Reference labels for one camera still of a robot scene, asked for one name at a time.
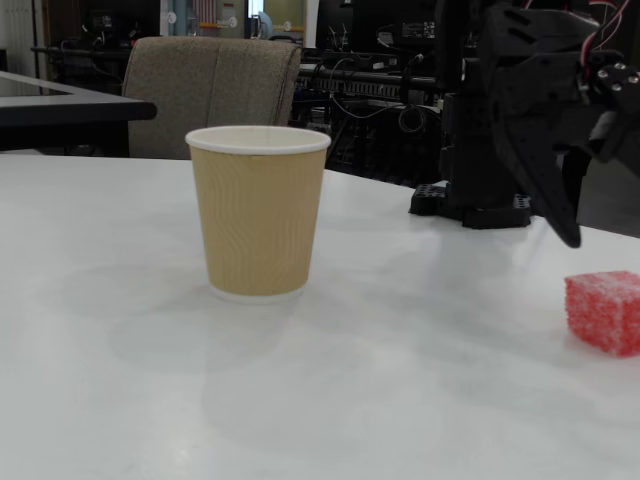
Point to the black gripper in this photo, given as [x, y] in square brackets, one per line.
[531, 131]

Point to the red foam cube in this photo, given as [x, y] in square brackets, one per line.
[605, 315]

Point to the tan paper cup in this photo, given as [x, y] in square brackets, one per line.
[257, 220]

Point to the green notice board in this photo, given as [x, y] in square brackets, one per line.
[282, 12]

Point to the light blue round object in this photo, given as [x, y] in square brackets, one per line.
[265, 22]

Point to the brown fabric chair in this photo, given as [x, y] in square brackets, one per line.
[210, 85]

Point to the black-edged table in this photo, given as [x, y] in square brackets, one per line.
[75, 107]

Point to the black cluttered workbench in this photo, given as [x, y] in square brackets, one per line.
[75, 55]

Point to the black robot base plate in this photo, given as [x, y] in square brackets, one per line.
[495, 216]

